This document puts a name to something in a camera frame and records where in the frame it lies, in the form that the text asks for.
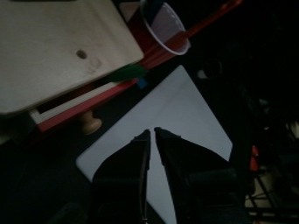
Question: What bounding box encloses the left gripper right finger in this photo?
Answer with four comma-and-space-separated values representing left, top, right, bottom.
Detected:
154, 126, 250, 224

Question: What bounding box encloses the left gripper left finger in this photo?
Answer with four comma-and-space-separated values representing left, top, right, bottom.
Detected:
91, 129, 154, 224

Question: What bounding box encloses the orange object beyond table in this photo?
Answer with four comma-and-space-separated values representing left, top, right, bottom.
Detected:
250, 144, 261, 172

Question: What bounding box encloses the blue tape piece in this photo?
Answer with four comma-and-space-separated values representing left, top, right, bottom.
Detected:
137, 77, 150, 89

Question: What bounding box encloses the red plastic cup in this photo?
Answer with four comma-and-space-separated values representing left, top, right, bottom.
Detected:
127, 0, 193, 70

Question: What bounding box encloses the light wooden box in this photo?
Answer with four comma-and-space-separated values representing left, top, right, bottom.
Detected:
0, 0, 146, 116

